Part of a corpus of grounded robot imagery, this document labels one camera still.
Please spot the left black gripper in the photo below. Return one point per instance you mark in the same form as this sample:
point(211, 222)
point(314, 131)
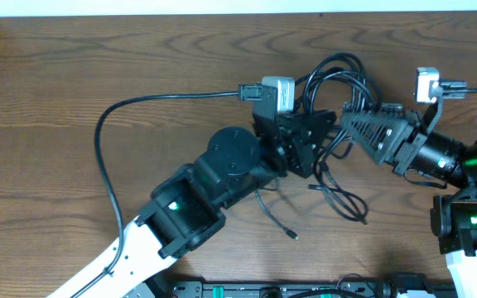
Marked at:
point(284, 148)

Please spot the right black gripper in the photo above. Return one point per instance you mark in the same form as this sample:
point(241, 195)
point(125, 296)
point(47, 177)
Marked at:
point(407, 146)

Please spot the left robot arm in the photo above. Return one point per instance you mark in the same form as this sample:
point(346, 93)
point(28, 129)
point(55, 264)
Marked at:
point(186, 210)

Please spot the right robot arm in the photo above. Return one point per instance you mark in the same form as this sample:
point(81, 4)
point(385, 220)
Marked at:
point(447, 161)

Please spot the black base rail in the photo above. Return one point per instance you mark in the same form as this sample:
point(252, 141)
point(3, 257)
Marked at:
point(202, 289)

